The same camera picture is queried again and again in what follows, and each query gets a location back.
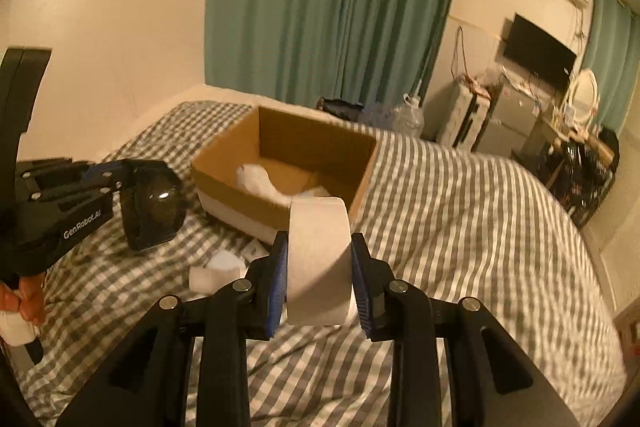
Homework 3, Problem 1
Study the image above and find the white plastic bottle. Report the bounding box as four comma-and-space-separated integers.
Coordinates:
188, 249, 246, 295

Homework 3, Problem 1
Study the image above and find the white tape roll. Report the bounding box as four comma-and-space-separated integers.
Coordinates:
286, 197, 352, 326

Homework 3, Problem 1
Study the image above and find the gloved left hand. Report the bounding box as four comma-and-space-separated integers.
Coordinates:
1, 274, 46, 347

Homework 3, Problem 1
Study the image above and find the white purple cream tube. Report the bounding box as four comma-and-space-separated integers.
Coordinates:
241, 239, 269, 265

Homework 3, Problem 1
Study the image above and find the grey checkered bed cover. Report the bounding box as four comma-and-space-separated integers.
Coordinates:
17, 131, 626, 426

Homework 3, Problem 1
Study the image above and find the open cardboard box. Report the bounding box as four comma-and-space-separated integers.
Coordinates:
191, 107, 378, 245

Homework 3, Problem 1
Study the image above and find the white bottle inside box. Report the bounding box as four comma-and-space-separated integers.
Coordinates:
236, 164, 291, 207

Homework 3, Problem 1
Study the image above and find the black garbage bag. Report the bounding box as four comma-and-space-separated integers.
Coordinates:
551, 127, 620, 229

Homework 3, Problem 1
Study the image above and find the wooden vanity desk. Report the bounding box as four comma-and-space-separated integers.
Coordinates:
512, 114, 620, 188

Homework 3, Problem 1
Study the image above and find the silver mini fridge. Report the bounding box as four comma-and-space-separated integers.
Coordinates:
473, 81, 540, 157

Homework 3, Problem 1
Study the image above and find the white suitcase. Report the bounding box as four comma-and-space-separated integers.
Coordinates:
437, 77, 491, 152

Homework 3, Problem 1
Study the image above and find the large clear water jug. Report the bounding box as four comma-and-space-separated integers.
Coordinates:
393, 93, 424, 139

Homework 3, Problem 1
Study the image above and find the black bin by curtain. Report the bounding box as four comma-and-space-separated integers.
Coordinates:
316, 98, 364, 122

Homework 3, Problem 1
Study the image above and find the white oval vanity mirror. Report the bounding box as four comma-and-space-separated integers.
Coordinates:
565, 68, 600, 126

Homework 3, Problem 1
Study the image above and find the teal curtain by mirror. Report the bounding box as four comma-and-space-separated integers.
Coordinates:
582, 0, 639, 133

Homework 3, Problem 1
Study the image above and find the black wall television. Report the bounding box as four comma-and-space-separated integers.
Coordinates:
503, 14, 577, 92

